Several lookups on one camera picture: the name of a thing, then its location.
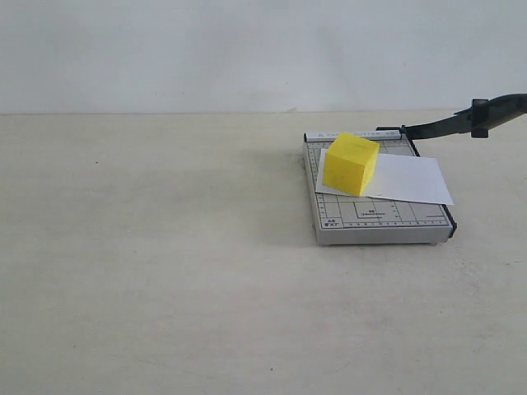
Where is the yellow foam cube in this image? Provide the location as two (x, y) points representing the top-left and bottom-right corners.
(323, 133), (380, 196)

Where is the white paper sheet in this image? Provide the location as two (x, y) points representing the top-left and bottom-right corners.
(315, 147), (455, 206)

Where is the black cutter blade arm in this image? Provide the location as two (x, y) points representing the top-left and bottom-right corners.
(402, 94), (526, 140)

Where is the grey paper cutter base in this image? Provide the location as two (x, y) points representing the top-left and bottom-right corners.
(303, 132), (457, 245)

